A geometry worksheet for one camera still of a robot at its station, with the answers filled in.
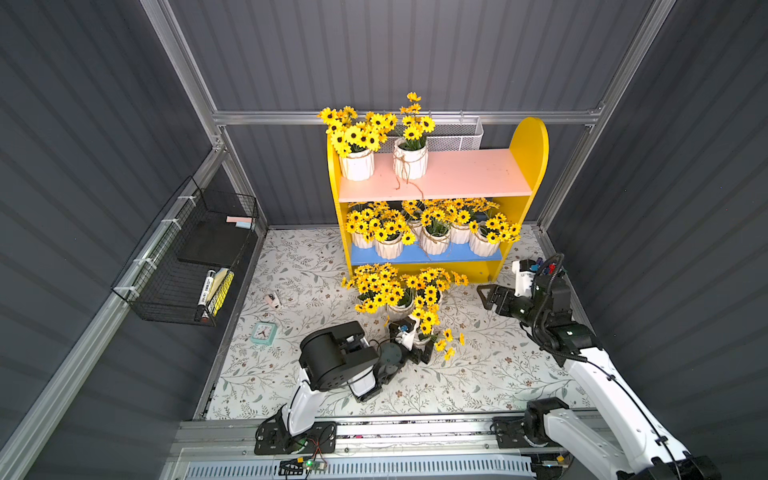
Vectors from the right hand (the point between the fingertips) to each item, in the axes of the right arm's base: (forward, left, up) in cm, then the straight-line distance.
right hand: (495, 290), depth 78 cm
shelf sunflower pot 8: (+7, +15, -5) cm, 17 cm away
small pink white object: (+7, +67, -17) cm, 70 cm away
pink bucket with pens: (+12, -21, -6) cm, 25 cm away
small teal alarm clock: (-5, +66, -17) cm, 69 cm away
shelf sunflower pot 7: (+1, +24, -12) cm, 27 cm away
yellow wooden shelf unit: (+19, +7, +8) cm, 22 cm away
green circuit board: (-37, +45, -18) cm, 62 cm away
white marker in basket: (-5, +71, +9) cm, 72 cm away
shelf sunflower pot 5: (+15, 0, +4) cm, 16 cm away
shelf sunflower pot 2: (+14, +28, +8) cm, 33 cm away
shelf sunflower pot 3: (+23, +22, +7) cm, 33 cm away
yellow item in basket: (-3, +68, +9) cm, 69 cm away
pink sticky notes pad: (+18, +72, +8) cm, 74 cm away
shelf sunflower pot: (+16, +37, +8) cm, 42 cm away
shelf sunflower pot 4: (+19, +14, +2) cm, 24 cm away
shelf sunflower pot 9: (-7, +19, -13) cm, 24 cm away
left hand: (-4, +19, -14) cm, 23 cm away
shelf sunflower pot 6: (+4, +32, -4) cm, 32 cm away
